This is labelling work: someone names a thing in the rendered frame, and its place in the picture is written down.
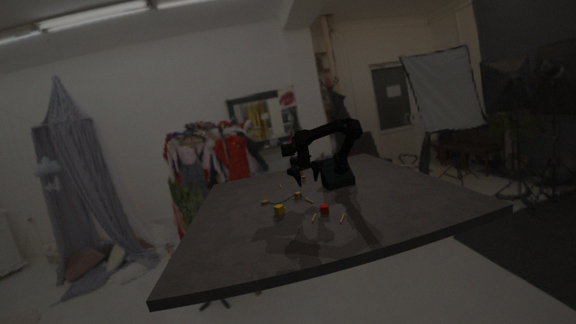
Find yellow wooden cube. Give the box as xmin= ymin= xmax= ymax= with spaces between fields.
xmin=273 ymin=204 xmax=285 ymax=215

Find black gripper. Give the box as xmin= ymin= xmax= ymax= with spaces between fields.
xmin=286 ymin=153 xmax=324 ymax=188

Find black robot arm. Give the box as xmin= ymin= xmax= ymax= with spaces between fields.
xmin=280 ymin=118 xmax=363 ymax=177

